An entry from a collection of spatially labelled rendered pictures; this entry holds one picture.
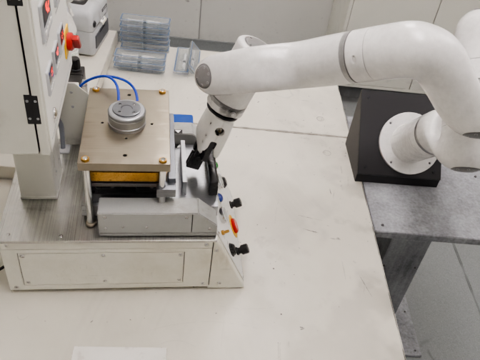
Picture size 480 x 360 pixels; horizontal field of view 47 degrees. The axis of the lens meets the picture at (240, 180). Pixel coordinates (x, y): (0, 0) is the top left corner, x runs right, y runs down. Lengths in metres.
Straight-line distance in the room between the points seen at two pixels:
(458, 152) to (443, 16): 2.10
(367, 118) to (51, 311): 1.04
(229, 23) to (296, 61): 2.70
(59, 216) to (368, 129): 0.94
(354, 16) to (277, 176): 1.77
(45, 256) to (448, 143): 0.94
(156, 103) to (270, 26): 2.49
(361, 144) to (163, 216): 0.76
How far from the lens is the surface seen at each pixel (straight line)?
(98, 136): 1.17
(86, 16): 2.02
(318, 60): 0.98
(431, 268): 2.64
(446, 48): 0.93
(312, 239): 1.50
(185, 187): 1.22
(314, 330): 1.32
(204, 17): 3.69
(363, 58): 0.94
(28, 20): 0.93
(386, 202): 1.68
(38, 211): 1.28
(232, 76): 1.02
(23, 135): 1.05
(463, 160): 1.37
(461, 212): 1.76
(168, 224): 1.18
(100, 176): 1.17
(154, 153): 1.13
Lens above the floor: 1.82
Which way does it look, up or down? 41 degrees down
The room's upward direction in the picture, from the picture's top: 8 degrees clockwise
